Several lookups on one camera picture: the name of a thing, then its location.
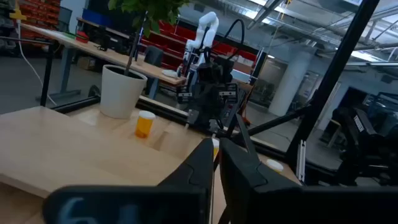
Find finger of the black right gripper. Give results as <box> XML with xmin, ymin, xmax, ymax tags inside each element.
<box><xmin>186</xmin><ymin>108</ymin><xmax>200</xmax><ymax>127</ymax></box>
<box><xmin>208</xmin><ymin>118</ymin><xmax>223</xmax><ymax>133</ymax></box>

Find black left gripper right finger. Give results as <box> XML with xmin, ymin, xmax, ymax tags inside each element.
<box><xmin>219</xmin><ymin>138</ymin><xmax>398</xmax><ymax>224</ymax></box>

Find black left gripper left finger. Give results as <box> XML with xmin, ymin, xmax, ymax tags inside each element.
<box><xmin>42</xmin><ymin>138</ymin><xmax>215</xmax><ymax>224</ymax></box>

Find amber pill bottle white cap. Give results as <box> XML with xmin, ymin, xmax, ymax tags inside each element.
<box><xmin>211</xmin><ymin>138</ymin><xmax>220</xmax><ymax>159</ymax></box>
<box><xmin>134</xmin><ymin>110</ymin><xmax>156</xmax><ymax>139</ymax></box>
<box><xmin>266</xmin><ymin>158</ymin><xmax>284</xmax><ymax>174</ymax></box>

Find white plate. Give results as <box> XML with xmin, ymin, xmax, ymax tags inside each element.
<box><xmin>161</xmin><ymin>68</ymin><xmax>179</xmax><ymax>79</ymax></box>

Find black office chair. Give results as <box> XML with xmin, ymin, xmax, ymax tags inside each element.
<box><xmin>144</xmin><ymin>45</ymin><xmax>165</xmax><ymax>96</ymax></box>

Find red shelving unit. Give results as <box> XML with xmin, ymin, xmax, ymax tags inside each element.
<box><xmin>139</xmin><ymin>20</ymin><xmax>259</xmax><ymax>72</ymax></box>

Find green plant in white pot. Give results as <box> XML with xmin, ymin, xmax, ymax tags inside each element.
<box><xmin>99</xmin><ymin>0</ymin><xmax>191</xmax><ymax>120</ymax></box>

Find white round column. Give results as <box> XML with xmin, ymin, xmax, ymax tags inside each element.
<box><xmin>268</xmin><ymin>49</ymin><xmax>313</xmax><ymax>118</ymax></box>

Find long wooden desk grey legs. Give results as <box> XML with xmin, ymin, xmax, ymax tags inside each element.
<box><xmin>20</xmin><ymin>23</ymin><xmax>187</xmax><ymax>100</ymax></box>

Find black desk equipment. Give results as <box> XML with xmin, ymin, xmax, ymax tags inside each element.
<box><xmin>95</xmin><ymin>26</ymin><xmax>125</xmax><ymax>54</ymax></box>

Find brown cardboard box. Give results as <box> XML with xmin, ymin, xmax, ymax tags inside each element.
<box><xmin>76</xmin><ymin>55</ymin><xmax>98</xmax><ymax>71</ymax></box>

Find black neighbouring robot station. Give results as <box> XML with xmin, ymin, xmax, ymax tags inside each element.
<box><xmin>320</xmin><ymin>91</ymin><xmax>398</xmax><ymax>187</ymax></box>

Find blue storage bin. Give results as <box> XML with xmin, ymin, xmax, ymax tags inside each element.
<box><xmin>81</xmin><ymin>8</ymin><xmax>113</xmax><ymax>29</ymax></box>

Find small red desk object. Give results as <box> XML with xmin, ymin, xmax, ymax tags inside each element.
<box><xmin>75</xmin><ymin>30</ymin><xmax>90</xmax><ymax>44</ymax></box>

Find red bin rack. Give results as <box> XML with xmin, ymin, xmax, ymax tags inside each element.
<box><xmin>18</xmin><ymin>0</ymin><xmax>62</xmax><ymax>40</ymax></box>

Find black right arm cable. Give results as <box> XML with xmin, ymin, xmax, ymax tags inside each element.
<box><xmin>222</xmin><ymin>18</ymin><xmax>246</xmax><ymax>60</ymax></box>

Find black metal station frame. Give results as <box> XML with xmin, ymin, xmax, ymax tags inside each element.
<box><xmin>51</xmin><ymin>0</ymin><xmax>398</xmax><ymax>187</ymax></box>

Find white floor cable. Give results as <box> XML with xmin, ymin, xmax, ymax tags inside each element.
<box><xmin>16</xmin><ymin>19</ymin><xmax>58</xmax><ymax>107</ymax></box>

